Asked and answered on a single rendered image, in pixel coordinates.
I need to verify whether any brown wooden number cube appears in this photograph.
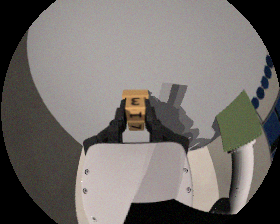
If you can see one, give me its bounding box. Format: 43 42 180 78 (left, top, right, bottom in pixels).
127 120 145 131
125 97 146 121

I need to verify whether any shallow wooden tray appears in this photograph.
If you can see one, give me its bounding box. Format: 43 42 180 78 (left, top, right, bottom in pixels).
122 90 149 100

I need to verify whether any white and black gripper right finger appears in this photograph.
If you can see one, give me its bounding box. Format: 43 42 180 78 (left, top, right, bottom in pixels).
145 99 189 154

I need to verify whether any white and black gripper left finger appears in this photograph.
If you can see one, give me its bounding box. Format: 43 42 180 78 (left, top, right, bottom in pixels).
83 100 127 155

